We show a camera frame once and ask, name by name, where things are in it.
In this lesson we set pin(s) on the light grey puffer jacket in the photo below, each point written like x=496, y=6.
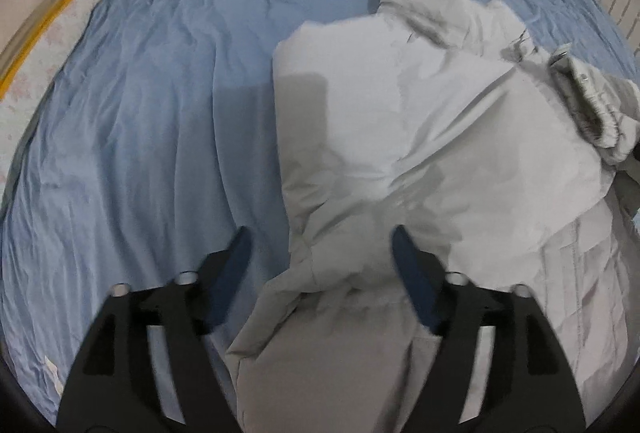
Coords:
x=510, y=163

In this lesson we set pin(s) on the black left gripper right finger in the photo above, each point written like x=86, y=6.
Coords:
x=530, y=385

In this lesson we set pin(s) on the blue bed sheet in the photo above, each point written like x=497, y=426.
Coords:
x=156, y=141

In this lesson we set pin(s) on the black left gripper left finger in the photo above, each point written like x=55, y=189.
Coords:
x=112, y=385

